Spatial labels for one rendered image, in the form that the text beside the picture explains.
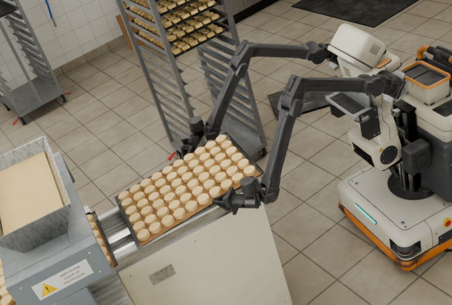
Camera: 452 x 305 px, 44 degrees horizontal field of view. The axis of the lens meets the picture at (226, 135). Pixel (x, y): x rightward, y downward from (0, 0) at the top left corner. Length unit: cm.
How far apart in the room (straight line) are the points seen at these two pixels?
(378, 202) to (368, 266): 36
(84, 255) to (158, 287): 56
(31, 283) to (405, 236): 179
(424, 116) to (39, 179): 178
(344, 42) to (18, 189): 149
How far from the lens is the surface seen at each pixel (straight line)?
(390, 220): 304
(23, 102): 592
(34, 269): 206
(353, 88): 233
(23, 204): 223
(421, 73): 294
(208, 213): 239
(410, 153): 280
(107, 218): 259
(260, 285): 278
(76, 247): 205
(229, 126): 424
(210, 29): 358
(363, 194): 320
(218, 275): 261
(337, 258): 327
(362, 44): 247
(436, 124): 280
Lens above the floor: 243
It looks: 33 degrees down
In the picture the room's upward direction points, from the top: 17 degrees counter-clockwise
